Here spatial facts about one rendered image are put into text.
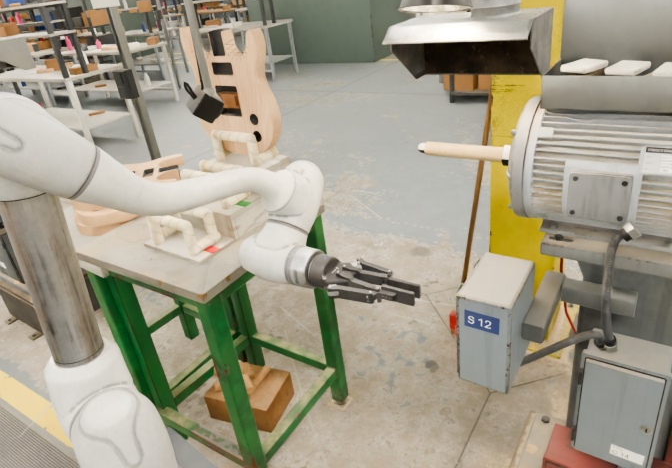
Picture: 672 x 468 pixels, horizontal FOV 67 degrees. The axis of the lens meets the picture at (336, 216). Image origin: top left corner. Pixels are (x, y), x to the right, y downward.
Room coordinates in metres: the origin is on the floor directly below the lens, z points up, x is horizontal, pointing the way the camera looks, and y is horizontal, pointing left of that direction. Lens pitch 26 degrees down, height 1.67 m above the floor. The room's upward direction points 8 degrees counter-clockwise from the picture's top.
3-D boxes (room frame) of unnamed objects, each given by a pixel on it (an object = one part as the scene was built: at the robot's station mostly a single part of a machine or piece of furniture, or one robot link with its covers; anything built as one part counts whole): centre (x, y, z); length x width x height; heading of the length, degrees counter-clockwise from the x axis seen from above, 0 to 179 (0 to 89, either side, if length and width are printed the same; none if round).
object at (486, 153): (1.07, -0.31, 1.25); 0.18 x 0.03 x 0.03; 53
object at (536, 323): (0.78, -0.38, 1.02); 0.19 x 0.04 x 0.04; 143
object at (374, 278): (0.89, -0.05, 1.07); 0.11 x 0.01 x 0.04; 61
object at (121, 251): (1.53, 0.46, 0.55); 0.62 x 0.58 x 0.76; 53
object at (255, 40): (1.58, 0.18, 1.48); 0.07 x 0.04 x 0.09; 52
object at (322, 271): (0.91, 0.02, 1.07); 0.09 x 0.08 x 0.07; 54
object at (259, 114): (1.66, 0.28, 1.33); 0.35 x 0.04 x 0.40; 52
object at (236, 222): (1.54, 0.38, 0.98); 0.27 x 0.16 x 0.09; 53
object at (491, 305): (0.74, -0.35, 0.99); 0.24 x 0.21 x 0.26; 53
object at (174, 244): (1.42, 0.47, 0.94); 0.27 x 0.15 x 0.01; 53
